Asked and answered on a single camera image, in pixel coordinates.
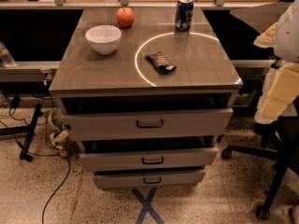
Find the black office chair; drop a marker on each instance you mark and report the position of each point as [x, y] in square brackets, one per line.
[280, 143]

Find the blue tape cross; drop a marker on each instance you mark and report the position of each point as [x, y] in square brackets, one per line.
[146, 206]

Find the white bowl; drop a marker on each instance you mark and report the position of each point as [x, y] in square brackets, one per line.
[104, 38]

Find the red apple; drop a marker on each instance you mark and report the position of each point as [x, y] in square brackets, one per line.
[125, 17]

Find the top grey drawer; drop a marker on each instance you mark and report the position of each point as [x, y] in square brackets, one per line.
[152, 124]

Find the blue pepsi can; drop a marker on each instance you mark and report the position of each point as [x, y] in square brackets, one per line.
[184, 13]

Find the bottom grey drawer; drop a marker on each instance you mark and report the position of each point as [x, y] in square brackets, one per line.
[149, 179]

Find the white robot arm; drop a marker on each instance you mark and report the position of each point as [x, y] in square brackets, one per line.
[281, 85]

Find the middle grey drawer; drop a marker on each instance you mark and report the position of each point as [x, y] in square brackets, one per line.
[140, 160]

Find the wire basket with items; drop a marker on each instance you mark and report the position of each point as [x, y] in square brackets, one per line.
[59, 138]

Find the grey drawer cabinet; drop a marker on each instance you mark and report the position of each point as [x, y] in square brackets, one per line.
[87, 82]

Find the grey drawer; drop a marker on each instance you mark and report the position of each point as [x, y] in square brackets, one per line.
[152, 124]
[149, 179]
[140, 160]

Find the black stand leg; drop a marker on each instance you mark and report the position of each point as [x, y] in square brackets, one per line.
[28, 130]

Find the clear plastic bottle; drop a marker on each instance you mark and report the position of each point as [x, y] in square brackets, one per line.
[5, 56]

